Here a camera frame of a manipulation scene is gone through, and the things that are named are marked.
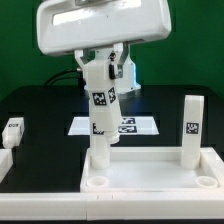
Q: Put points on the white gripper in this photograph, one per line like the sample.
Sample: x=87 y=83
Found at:
x=64 y=27

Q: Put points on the white desk top tray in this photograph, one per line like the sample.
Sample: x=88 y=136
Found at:
x=153 y=169

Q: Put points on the white front rail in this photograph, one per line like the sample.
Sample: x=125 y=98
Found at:
x=115 y=206

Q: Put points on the white marker plate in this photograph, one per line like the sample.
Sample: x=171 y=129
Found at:
x=135 y=125

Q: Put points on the white left corner block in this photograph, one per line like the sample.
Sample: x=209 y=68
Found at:
x=6 y=161

